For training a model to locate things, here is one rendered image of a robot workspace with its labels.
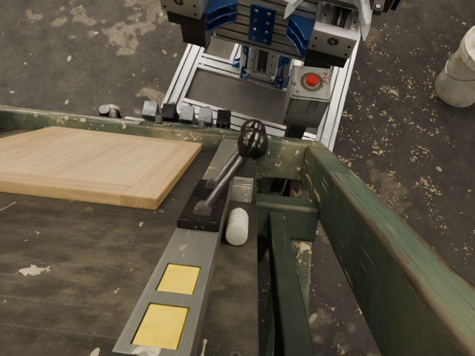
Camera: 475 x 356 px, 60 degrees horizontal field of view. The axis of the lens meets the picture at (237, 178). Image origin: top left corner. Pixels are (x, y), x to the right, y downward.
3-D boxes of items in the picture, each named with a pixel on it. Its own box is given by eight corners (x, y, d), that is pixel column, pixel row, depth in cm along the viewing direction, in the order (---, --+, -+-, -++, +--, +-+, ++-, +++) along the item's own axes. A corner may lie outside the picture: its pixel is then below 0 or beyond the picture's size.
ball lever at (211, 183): (219, 196, 65) (270, 127, 62) (217, 203, 61) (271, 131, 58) (199, 181, 64) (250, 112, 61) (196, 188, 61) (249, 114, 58)
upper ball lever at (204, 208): (211, 221, 53) (274, 138, 50) (208, 232, 49) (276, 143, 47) (187, 205, 53) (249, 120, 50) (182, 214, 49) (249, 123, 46)
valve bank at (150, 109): (243, 130, 157) (246, 95, 134) (239, 164, 151) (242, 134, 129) (114, 115, 157) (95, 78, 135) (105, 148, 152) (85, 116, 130)
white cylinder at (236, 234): (246, 247, 54) (247, 226, 62) (249, 226, 53) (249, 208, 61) (223, 244, 54) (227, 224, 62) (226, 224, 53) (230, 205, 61)
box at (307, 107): (319, 99, 142) (331, 67, 125) (317, 130, 137) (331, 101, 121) (285, 95, 142) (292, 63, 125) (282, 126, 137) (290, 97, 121)
